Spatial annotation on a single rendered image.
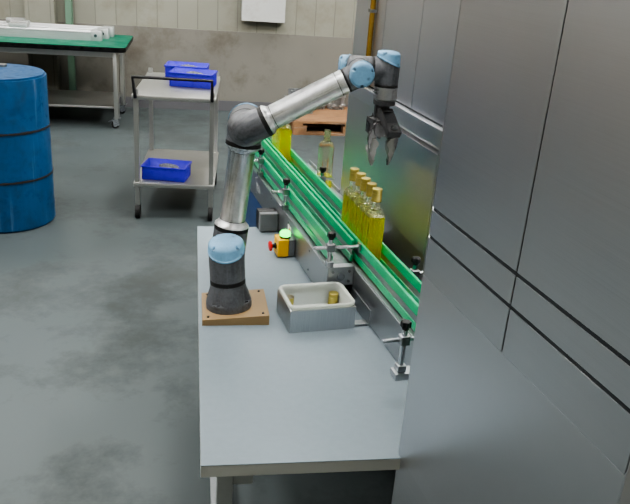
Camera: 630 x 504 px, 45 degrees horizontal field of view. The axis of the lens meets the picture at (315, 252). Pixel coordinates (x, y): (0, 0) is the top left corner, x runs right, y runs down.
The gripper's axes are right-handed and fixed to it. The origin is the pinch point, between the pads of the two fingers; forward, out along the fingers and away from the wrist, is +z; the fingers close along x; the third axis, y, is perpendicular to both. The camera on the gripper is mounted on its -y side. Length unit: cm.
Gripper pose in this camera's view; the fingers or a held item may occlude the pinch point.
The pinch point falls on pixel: (380, 162)
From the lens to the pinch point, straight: 251.0
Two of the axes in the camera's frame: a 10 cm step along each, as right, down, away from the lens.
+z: -0.7, 9.2, 3.8
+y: -3.0, -3.8, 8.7
